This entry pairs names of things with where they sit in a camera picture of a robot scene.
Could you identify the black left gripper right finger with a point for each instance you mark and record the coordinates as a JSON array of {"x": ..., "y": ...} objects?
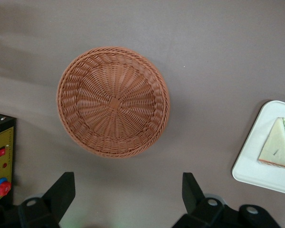
[{"x": 199, "y": 211}]

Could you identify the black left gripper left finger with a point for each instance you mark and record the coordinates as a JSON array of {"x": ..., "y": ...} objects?
[{"x": 54, "y": 202}]

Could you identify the triangular sandwich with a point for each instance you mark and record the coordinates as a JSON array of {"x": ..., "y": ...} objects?
[{"x": 278, "y": 147}]

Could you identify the beige plastic serving tray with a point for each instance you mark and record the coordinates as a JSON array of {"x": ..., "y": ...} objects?
[{"x": 251, "y": 171}]

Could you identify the brown round wicker basket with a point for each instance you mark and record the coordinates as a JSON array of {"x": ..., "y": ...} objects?
[{"x": 114, "y": 104}]

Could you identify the black food warmer machine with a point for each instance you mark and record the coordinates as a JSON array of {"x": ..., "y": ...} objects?
[{"x": 4, "y": 142}]

